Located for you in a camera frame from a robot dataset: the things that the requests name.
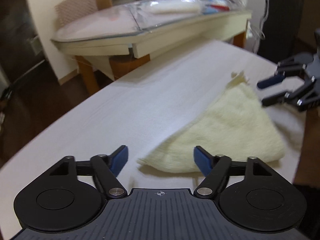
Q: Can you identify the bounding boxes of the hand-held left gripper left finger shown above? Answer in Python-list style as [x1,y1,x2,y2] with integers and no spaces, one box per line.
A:
[49,145,129,198]

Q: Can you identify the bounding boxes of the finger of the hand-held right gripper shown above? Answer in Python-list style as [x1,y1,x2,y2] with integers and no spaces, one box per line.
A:
[257,53,315,90]
[261,76,320,112]

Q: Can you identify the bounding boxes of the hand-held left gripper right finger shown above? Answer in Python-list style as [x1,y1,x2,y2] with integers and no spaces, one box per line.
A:
[193,145,273,199]

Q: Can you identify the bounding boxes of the pale yellow towel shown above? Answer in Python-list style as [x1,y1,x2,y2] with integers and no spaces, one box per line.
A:
[137,71,287,178]

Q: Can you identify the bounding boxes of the dark furniture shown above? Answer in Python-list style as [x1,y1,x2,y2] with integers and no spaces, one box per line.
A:
[257,0,306,64]

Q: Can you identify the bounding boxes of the cream dining table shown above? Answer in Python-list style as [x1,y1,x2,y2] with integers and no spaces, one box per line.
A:
[50,0,253,92]

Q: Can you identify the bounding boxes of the clear plastic bag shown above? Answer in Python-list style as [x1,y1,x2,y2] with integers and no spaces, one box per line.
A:
[139,0,203,15]

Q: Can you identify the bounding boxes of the quilted beige chair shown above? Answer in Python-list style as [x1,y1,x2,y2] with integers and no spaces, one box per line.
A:
[54,0,97,28]

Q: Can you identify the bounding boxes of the brown wooden board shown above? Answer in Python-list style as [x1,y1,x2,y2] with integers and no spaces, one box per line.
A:
[96,0,113,11]

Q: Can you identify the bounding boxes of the dark brown door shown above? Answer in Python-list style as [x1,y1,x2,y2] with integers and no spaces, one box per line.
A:
[0,0,48,85]

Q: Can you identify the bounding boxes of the white cables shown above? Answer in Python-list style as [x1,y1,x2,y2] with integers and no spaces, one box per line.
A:
[249,0,276,53]

